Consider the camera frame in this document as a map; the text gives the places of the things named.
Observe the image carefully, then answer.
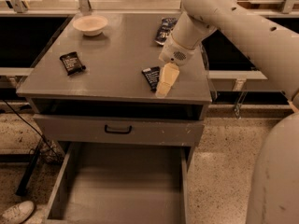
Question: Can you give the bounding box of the blue rxbar blueberry bar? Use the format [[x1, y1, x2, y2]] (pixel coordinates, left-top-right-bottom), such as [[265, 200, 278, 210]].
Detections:
[[142, 66, 160, 91]]

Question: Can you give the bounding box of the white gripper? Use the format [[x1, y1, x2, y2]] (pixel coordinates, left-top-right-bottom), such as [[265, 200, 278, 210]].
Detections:
[[156, 35, 195, 97]]

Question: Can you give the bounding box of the grey open middle drawer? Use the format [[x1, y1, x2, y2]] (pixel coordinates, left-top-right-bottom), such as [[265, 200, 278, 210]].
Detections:
[[43, 143, 190, 224]]

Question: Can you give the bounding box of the black snack bar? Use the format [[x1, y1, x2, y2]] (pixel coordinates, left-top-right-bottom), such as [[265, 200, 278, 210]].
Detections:
[[60, 51, 86, 76]]

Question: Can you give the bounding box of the black cable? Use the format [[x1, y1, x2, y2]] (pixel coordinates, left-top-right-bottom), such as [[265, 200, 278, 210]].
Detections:
[[1, 99, 64, 161]]

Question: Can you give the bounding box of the grey drawer cabinet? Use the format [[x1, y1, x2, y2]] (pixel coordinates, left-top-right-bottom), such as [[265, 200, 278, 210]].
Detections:
[[16, 12, 213, 224]]

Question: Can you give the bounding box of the blue chip bag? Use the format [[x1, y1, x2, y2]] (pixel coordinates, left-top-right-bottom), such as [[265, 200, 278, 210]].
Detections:
[[155, 18, 178, 46]]

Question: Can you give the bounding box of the white shoe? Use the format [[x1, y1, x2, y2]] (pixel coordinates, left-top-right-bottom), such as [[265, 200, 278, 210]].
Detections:
[[0, 201, 35, 224]]

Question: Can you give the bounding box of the white bowl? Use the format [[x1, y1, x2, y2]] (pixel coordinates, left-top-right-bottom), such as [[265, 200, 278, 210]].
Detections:
[[73, 15, 108, 36]]

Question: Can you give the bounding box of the grey top drawer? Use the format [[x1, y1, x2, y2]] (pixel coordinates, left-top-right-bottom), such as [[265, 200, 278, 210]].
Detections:
[[34, 115, 204, 147]]

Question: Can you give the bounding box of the black drawer handle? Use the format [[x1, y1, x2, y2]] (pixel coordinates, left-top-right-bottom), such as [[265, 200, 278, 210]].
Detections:
[[104, 125, 133, 134]]

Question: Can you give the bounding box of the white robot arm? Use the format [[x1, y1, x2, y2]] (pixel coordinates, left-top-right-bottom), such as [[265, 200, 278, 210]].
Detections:
[[159, 0, 299, 224]]

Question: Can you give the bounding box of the black table leg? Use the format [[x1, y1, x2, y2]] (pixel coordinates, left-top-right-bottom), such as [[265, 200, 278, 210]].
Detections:
[[16, 142, 42, 196]]

